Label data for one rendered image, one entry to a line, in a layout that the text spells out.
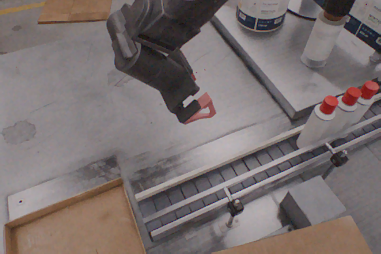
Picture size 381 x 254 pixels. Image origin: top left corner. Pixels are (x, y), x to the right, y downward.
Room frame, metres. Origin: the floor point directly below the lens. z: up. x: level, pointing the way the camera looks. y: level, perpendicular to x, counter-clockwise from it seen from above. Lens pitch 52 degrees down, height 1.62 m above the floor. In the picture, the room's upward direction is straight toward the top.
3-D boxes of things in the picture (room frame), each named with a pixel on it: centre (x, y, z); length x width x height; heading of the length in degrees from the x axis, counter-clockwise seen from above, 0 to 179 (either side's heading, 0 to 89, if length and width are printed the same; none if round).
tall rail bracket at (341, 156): (0.37, -0.37, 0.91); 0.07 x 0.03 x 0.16; 24
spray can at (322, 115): (0.44, -0.33, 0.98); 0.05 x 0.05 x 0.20
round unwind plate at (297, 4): (1.19, -0.55, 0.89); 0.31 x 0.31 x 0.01
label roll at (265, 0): (1.06, -0.29, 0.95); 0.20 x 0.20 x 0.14
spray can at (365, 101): (0.49, -0.45, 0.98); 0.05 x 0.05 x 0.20
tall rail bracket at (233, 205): (0.25, -0.09, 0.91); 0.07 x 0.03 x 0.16; 24
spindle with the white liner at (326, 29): (0.80, -0.45, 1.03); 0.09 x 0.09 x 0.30
